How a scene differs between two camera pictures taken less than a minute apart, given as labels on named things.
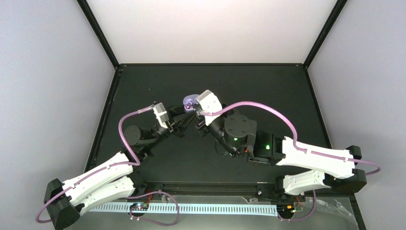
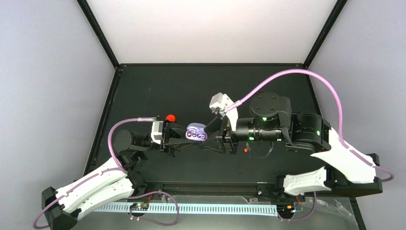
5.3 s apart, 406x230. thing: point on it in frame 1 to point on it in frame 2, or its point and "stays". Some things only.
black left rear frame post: (98, 30) stays
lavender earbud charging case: (189, 100) to (196, 131)
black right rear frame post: (332, 18) stays
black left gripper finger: (176, 110) to (176, 131)
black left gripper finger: (184, 120) to (178, 146)
